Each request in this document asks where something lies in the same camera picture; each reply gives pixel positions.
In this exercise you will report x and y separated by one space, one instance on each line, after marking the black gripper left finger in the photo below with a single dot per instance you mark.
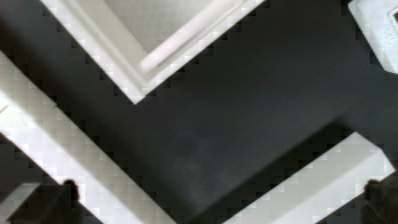
41 204

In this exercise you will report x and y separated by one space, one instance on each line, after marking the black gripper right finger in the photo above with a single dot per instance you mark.
379 212

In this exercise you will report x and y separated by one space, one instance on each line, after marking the white cabinet door panel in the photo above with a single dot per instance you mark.
324 185

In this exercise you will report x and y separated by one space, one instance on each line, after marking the white cabinet body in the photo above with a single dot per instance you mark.
144 35

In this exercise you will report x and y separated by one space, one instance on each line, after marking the white cabinet top block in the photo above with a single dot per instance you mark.
375 15

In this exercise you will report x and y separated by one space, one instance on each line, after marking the white obstacle frame wall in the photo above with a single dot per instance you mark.
41 131

